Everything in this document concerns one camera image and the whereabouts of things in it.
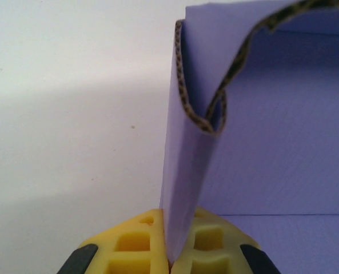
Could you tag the purple corrugated cardboard box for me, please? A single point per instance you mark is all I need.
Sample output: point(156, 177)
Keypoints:
point(272, 142)

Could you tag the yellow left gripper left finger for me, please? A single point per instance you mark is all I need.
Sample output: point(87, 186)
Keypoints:
point(132, 245)

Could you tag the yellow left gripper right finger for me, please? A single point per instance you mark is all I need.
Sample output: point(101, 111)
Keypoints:
point(215, 248)

